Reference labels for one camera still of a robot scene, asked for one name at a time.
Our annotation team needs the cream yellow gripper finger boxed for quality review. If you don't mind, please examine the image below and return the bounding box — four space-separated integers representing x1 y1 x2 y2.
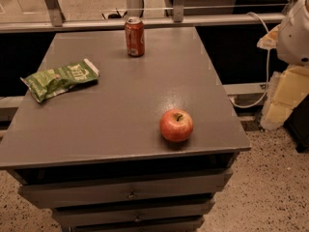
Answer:
260 65 309 131

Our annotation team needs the green jalapeno chip bag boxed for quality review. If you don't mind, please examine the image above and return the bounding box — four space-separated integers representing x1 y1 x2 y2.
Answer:
21 59 99 103

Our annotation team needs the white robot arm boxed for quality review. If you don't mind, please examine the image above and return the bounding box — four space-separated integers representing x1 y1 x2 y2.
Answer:
257 0 309 131

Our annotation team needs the red apple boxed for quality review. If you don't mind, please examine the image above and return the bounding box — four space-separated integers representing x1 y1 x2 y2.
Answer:
159 108 193 142

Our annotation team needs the orange soda can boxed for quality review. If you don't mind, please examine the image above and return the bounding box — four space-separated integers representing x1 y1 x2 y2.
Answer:
125 16 145 57

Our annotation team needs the grey drawer cabinet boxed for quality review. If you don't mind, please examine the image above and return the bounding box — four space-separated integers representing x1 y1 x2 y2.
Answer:
0 28 250 232

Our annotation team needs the white cable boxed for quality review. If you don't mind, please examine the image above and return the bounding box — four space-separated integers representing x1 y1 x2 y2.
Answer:
230 11 272 109

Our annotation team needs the metal guard rail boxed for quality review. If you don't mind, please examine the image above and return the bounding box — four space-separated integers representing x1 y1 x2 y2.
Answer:
0 0 309 34

